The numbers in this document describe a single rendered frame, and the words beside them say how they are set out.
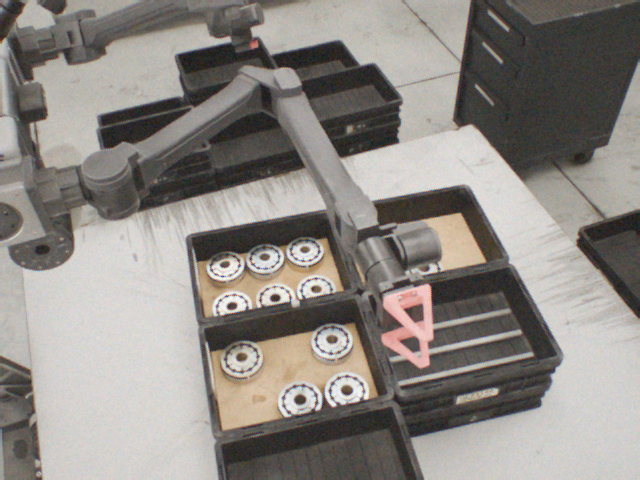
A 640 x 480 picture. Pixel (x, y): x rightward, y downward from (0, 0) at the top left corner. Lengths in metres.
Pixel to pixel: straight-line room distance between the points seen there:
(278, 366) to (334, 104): 1.55
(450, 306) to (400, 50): 2.65
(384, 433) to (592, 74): 2.01
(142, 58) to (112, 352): 2.68
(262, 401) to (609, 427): 0.85
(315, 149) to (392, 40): 3.16
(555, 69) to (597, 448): 1.67
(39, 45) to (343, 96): 1.66
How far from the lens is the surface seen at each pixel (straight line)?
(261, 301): 1.75
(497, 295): 1.84
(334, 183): 1.13
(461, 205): 2.00
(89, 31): 1.62
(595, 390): 1.90
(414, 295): 0.95
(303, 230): 1.88
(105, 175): 1.17
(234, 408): 1.63
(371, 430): 1.58
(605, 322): 2.03
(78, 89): 4.19
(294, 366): 1.67
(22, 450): 2.42
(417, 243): 1.04
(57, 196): 1.21
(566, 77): 3.06
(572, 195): 3.42
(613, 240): 2.88
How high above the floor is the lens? 2.25
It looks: 48 degrees down
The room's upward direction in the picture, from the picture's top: 2 degrees counter-clockwise
